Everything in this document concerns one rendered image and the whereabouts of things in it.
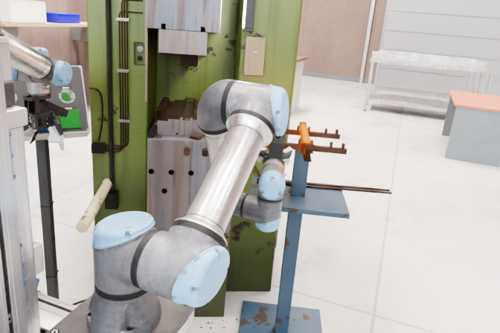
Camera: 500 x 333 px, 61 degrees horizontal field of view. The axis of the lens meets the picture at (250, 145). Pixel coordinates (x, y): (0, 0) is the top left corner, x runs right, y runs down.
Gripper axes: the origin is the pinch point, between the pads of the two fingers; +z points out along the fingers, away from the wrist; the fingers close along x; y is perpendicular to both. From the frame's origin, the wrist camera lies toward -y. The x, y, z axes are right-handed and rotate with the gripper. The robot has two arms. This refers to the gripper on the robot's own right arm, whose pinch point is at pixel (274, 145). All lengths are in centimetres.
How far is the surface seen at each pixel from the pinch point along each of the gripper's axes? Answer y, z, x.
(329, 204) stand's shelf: 26.3, 11.5, 25.0
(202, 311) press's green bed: 97, 26, -27
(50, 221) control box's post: 47, 11, -92
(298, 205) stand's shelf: 26.3, 7.8, 12.1
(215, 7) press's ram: -46, 32, -29
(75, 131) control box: 4, 6, -77
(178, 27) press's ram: -38, 29, -43
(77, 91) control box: -10, 14, -80
